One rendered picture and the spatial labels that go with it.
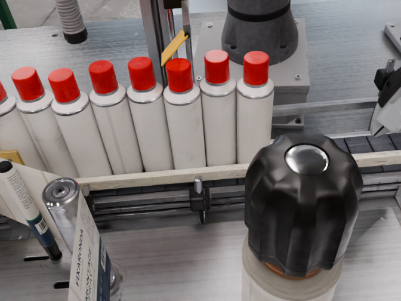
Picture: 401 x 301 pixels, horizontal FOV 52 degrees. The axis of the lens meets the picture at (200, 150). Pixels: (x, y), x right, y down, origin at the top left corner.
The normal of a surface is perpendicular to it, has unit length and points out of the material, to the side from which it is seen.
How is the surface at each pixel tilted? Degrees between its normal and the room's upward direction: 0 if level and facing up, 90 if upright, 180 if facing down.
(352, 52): 0
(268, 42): 75
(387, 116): 63
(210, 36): 5
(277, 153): 10
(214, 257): 0
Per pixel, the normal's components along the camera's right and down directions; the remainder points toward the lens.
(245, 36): -0.47, 0.47
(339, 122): -0.07, -0.71
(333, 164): 0.15, -0.63
